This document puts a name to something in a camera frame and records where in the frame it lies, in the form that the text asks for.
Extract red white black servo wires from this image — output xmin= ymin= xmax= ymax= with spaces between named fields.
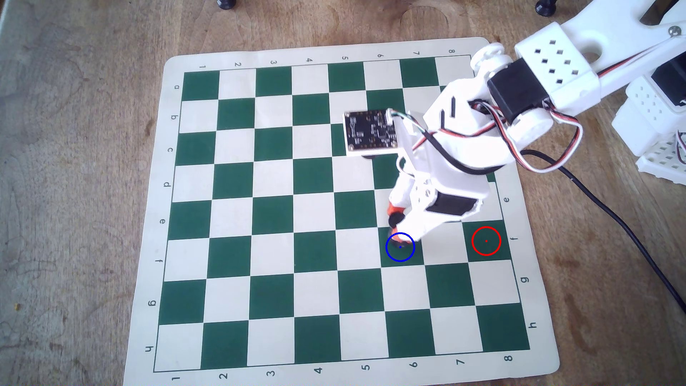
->
xmin=390 ymin=106 xmax=585 ymax=175

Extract black cable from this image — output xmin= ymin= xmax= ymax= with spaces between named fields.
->
xmin=521 ymin=150 xmax=686 ymax=314

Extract camera circuit board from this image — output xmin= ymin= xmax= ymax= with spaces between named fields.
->
xmin=343 ymin=109 xmax=401 ymax=158

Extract green white chess mat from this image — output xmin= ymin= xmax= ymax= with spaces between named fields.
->
xmin=123 ymin=36 xmax=561 ymax=386

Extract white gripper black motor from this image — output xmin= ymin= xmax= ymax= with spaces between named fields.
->
xmin=387 ymin=155 xmax=492 ymax=255

